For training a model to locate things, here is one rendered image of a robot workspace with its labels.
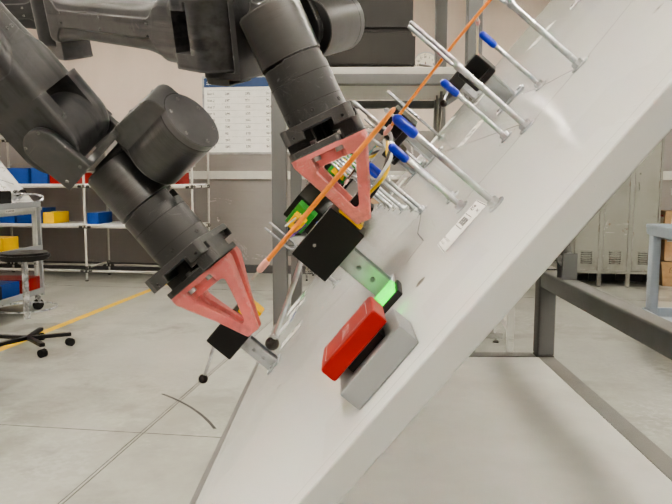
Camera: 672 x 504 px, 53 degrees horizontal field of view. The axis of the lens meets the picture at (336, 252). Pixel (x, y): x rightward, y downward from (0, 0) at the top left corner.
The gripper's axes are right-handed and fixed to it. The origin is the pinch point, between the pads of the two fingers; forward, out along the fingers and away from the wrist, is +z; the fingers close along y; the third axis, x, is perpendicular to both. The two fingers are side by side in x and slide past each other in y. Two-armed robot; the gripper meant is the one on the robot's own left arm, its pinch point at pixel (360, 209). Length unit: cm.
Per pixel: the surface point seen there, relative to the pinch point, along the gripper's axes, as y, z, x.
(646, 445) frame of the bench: 36, 54, -22
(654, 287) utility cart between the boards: 421, 176, -137
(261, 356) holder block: 30.7, 16.2, 24.1
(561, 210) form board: -25.4, 2.2, -11.5
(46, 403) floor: 270, 49, 214
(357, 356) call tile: -22.8, 6.0, 2.3
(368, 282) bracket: -1.1, 6.3, 2.1
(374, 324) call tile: -22.8, 4.6, 0.6
